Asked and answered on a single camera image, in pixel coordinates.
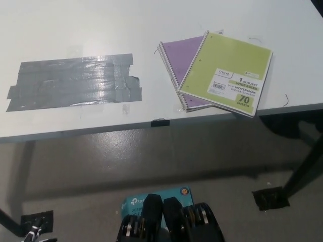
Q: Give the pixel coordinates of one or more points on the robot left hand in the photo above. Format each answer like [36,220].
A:
[32,234]

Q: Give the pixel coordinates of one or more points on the green Mead spiral notebook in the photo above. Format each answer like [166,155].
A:
[227,63]

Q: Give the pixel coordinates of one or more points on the robot body black blocks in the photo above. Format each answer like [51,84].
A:
[171,221]

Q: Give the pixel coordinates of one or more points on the black floor tape patch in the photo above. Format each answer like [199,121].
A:
[38,221]
[270,199]

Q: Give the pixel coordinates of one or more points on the black table leg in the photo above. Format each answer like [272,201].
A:
[10,221]
[302,171]

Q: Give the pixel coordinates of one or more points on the teal TP-Link box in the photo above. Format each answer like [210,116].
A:
[136,201]

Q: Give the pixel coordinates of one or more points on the clear tape piece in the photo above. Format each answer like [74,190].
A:
[125,109]

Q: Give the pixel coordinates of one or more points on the small black tape strip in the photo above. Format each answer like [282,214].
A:
[160,123]

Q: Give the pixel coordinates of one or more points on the purple spiral notebook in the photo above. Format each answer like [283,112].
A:
[179,55]

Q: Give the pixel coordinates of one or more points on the grey duct tape patch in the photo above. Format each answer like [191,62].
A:
[75,80]

